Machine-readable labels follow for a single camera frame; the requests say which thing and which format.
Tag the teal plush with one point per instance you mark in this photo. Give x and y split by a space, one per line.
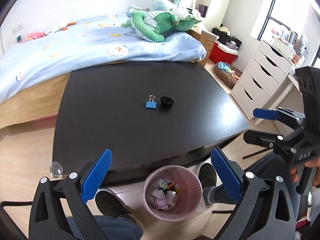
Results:
133 10

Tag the black round cap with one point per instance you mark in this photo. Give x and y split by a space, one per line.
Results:
167 102

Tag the person's left leg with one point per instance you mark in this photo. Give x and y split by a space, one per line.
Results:
115 228

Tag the clear plastic floor cup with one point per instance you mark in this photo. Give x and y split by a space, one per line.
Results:
56 170

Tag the wooden nightstand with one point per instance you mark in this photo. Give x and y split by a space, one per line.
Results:
208 42

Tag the row of books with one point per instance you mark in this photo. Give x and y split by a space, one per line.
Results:
292 41

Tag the white goose plush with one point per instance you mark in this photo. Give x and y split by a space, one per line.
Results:
58 27

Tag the person's shoe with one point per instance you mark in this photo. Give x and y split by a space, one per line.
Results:
110 203
208 175

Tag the black bag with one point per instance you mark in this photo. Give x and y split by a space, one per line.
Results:
223 36

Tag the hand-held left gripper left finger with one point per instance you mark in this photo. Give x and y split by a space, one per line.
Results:
96 175

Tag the window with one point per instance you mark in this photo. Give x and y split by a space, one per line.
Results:
295 5

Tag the wall switch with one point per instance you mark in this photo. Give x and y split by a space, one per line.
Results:
17 28

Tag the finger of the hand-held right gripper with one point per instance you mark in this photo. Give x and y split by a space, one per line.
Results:
265 113
260 138

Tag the person's right forearm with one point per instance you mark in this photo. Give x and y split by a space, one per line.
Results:
313 196

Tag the light blue toy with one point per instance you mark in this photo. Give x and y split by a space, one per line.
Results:
223 66

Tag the pink plastic bin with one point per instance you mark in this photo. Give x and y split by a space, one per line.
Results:
150 205

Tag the light blue printed blanket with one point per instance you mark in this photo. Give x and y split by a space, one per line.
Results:
82 47

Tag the green dragon plush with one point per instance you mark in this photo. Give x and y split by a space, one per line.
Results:
152 25

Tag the white drawer unit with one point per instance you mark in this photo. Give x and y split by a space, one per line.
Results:
252 87

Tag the blue binder clip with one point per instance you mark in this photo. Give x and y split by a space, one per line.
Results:
150 104

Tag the clear plastic wrapper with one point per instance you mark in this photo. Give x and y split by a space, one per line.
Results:
161 200

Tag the wooden bed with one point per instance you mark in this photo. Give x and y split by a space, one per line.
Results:
27 105

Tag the brown pet bed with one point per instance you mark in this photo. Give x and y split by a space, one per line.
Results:
225 76

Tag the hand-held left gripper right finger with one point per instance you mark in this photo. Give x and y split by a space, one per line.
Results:
226 175

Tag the person's left shoe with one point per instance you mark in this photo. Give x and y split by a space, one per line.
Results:
110 203

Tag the person's right shoe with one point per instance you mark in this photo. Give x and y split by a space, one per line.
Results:
208 175

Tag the light blue plush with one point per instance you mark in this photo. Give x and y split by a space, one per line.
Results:
162 5

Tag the red cooler box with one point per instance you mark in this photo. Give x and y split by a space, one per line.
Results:
221 55

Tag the pink plush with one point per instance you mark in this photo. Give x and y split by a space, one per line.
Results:
33 35

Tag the purple box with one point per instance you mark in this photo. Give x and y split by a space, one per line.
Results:
203 10

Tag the person's right hand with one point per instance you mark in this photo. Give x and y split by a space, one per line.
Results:
313 163

